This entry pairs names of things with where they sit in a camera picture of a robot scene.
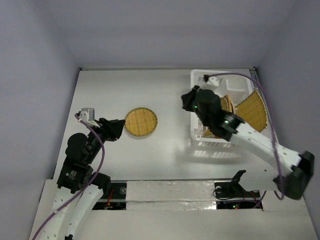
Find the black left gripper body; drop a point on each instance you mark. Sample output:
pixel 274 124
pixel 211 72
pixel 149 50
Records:
pixel 105 129

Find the foil-covered front bar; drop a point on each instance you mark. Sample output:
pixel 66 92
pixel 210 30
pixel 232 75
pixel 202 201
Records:
pixel 170 195

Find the square green-rimmed bamboo plate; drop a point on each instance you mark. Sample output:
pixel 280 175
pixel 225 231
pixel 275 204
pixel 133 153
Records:
pixel 253 111

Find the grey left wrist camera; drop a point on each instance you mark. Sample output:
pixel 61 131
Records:
pixel 87 115

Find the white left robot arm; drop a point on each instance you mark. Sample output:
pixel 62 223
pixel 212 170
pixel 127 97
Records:
pixel 79 187

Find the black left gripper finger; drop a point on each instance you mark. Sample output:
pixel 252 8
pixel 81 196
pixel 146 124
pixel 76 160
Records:
pixel 118 132
pixel 116 123

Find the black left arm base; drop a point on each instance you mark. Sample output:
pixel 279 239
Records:
pixel 115 199

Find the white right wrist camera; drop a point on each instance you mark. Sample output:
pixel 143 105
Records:
pixel 212 82

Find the white plastic dish rack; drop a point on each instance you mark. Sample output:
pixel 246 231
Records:
pixel 237 87

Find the round green-rimmed bamboo plate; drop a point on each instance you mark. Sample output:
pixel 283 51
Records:
pixel 141 122

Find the fan-shaped green bamboo plate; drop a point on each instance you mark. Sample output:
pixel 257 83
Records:
pixel 208 134

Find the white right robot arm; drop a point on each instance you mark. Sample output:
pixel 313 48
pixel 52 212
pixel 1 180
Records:
pixel 295 169

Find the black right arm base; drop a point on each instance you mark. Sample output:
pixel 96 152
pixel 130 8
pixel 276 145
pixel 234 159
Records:
pixel 230 195

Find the rounded square orange woven plate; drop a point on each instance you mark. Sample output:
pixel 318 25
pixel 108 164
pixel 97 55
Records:
pixel 227 104

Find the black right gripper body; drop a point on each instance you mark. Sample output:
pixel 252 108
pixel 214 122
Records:
pixel 189 100

